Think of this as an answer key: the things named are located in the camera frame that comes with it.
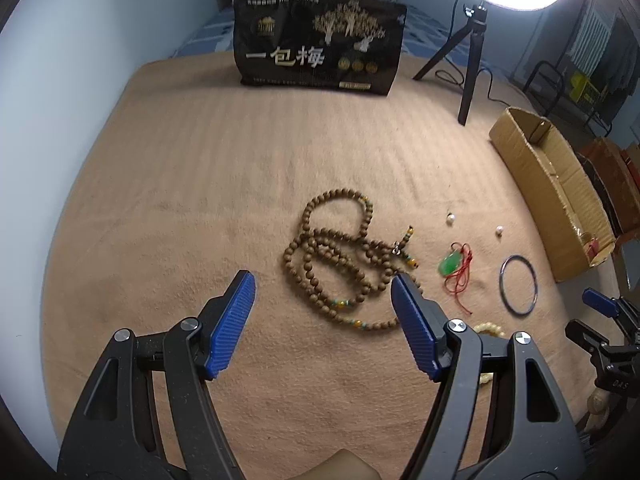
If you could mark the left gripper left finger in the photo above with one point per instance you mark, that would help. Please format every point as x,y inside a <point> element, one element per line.
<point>114,431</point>

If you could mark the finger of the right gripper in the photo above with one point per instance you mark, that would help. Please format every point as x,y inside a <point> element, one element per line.
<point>603,304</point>
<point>594,343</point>

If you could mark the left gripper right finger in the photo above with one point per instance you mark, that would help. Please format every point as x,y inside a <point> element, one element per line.
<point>530,433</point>

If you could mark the dark blue bangle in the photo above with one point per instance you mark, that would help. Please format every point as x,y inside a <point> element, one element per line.
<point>518,285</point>

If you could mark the gloved right hand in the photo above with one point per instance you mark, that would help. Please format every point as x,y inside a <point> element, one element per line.
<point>598,409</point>

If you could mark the cardboard box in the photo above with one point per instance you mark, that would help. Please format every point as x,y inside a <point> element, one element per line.
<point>557,190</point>

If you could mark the orange box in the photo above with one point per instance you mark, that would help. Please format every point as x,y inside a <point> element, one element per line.
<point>614,183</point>

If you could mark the yellow box on rack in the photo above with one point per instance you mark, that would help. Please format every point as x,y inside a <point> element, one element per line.
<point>582,91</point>

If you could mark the black metal rack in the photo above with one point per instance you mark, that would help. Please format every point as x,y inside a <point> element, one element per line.
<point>549,87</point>

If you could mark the hanging clothes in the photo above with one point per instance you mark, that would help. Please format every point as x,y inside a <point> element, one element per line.
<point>605,49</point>

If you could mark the black tripod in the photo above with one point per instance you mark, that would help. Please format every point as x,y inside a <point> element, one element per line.
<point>474,29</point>

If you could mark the black snack bag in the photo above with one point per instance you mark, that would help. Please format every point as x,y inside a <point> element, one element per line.
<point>352,45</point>

